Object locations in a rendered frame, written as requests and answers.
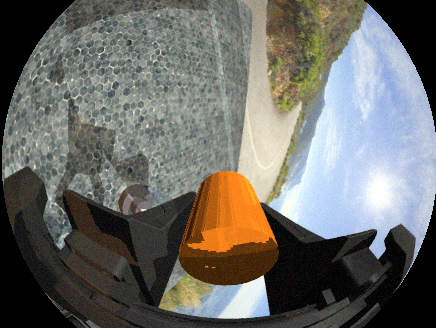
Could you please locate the orange knob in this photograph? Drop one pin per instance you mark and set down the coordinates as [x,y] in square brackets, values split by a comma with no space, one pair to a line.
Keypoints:
[228,240]

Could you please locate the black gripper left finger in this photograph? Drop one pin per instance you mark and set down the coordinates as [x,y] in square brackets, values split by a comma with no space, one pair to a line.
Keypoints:
[149,239]

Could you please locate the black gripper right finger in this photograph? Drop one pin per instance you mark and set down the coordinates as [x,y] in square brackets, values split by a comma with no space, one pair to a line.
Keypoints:
[303,259]

